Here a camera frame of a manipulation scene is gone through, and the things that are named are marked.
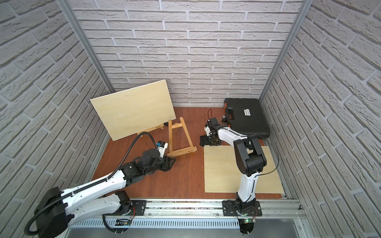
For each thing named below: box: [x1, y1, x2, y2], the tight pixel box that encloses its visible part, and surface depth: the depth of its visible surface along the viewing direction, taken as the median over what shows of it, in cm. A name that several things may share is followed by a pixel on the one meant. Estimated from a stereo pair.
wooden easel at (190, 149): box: [166, 117, 198, 157], surface depth 88 cm
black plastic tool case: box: [224, 98, 271, 139], surface depth 108 cm
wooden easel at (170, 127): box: [136, 119, 174, 142], surface depth 85 cm
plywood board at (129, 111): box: [89, 79, 177, 141], surface depth 92 cm
